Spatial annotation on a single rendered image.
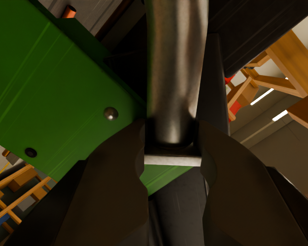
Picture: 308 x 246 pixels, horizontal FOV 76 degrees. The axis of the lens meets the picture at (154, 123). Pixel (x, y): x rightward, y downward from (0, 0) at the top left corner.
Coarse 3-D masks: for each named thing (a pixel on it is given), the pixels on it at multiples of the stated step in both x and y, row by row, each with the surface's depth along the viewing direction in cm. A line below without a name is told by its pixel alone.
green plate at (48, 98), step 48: (0, 0) 11; (0, 48) 13; (48, 48) 13; (96, 48) 18; (0, 96) 14; (48, 96) 14; (96, 96) 14; (0, 144) 17; (48, 144) 16; (96, 144) 16
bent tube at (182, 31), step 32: (160, 0) 8; (192, 0) 8; (160, 32) 9; (192, 32) 9; (160, 64) 10; (192, 64) 10; (160, 96) 10; (192, 96) 10; (160, 128) 11; (192, 128) 12; (160, 160) 11; (192, 160) 11
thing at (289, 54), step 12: (288, 36) 73; (276, 48) 75; (288, 48) 74; (300, 48) 74; (276, 60) 80; (288, 60) 76; (300, 60) 75; (288, 72) 78; (300, 72) 76; (300, 84) 77
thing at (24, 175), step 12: (24, 168) 529; (12, 180) 505; (24, 180) 522; (48, 180) 571; (0, 192) 460; (36, 192) 524; (0, 204) 441; (12, 204) 455; (24, 204) 480; (0, 216) 428; (12, 216) 443
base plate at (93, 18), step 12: (48, 0) 42; (60, 0) 44; (72, 0) 47; (84, 0) 50; (96, 0) 54; (108, 0) 57; (120, 0) 62; (60, 12) 47; (84, 12) 54; (96, 12) 58; (108, 12) 62; (84, 24) 58; (96, 24) 63
